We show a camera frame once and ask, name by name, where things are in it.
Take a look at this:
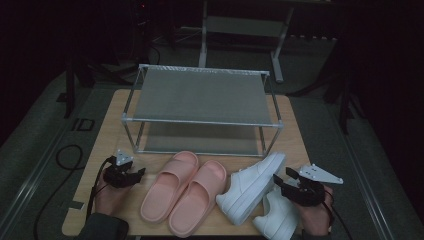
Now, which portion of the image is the white metal desk frame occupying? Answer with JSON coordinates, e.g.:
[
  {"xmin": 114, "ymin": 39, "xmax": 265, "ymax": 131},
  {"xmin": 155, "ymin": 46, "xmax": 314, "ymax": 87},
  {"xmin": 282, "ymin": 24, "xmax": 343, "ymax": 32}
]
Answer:
[{"xmin": 198, "ymin": 0, "xmax": 295, "ymax": 84}]

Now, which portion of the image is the black metal stand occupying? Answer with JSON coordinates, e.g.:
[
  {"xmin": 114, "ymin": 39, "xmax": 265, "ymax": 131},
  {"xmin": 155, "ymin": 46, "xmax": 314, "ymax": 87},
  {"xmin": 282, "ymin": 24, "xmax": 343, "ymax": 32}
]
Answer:
[
  {"xmin": 64, "ymin": 61, "xmax": 98, "ymax": 119},
  {"xmin": 324, "ymin": 78, "xmax": 364, "ymax": 135}
]

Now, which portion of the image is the pink slipper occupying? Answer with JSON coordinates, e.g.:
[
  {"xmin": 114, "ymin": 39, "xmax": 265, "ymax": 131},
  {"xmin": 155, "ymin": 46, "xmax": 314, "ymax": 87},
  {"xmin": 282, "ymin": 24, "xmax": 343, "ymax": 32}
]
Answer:
[
  {"xmin": 167, "ymin": 160, "xmax": 228, "ymax": 239},
  {"xmin": 139, "ymin": 150, "xmax": 200, "ymax": 224}
]

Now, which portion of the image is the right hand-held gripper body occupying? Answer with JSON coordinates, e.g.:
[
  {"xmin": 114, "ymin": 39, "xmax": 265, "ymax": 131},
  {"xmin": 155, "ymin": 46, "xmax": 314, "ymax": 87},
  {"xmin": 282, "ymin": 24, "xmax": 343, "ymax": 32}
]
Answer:
[{"xmin": 281, "ymin": 163, "xmax": 344, "ymax": 208}]

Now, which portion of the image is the black floor cable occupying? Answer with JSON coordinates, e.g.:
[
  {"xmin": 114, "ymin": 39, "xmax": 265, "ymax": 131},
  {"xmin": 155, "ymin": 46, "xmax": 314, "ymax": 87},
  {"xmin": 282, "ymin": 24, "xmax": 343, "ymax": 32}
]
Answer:
[{"xmin": 33, "ymin": 144, "xmax": 84, "ymax": 240}]

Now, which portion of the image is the person's left hand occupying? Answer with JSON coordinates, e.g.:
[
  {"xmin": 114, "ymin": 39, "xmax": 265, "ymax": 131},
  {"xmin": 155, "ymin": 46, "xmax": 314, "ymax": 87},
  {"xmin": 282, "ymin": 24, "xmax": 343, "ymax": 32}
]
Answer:
[{"xmin": 94, "ymin": 168, "xmax": 133, "ymax": 217}]

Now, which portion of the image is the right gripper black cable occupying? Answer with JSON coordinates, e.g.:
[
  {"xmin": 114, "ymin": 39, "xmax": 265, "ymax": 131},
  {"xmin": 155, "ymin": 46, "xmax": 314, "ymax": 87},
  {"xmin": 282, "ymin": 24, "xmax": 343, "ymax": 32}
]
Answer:
[{"xmin": 324, "ymin": 196, "xmax": 354, "ymax": 240}]

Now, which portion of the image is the grey fabric metal shoe rack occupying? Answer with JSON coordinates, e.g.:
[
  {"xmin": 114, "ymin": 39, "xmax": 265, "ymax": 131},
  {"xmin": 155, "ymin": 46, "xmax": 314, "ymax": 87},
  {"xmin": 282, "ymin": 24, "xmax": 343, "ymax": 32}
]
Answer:
[{"xmin": 120, "ymin": 63, "xmax": 285, "ymax": 158}]

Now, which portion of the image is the person's right hand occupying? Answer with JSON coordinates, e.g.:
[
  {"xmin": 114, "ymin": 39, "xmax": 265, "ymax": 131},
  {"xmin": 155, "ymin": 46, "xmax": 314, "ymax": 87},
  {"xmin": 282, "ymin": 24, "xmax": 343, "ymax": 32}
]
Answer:
[{"xmin": 294, "ymin": 184, "xmax": 334, "ymax": 236}]

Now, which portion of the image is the white sneaker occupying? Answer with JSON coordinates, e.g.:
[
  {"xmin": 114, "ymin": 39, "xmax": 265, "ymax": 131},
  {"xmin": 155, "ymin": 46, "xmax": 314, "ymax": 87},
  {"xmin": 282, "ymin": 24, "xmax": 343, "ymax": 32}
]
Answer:
[
  {"xmin": 215, "ymin": 151, "xmax": 287, "ymax": 226},
  {"xmin": 252, "ymin": 186, "xmax": 301, "ymax": 240}
]

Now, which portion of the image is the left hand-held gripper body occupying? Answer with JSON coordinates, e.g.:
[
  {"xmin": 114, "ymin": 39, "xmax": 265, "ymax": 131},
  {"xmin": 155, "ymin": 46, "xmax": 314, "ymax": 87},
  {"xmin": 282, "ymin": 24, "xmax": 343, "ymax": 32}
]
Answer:
[{"xmin": 103, "ymin": 149, "xmax": 134, "ymax": 189}]

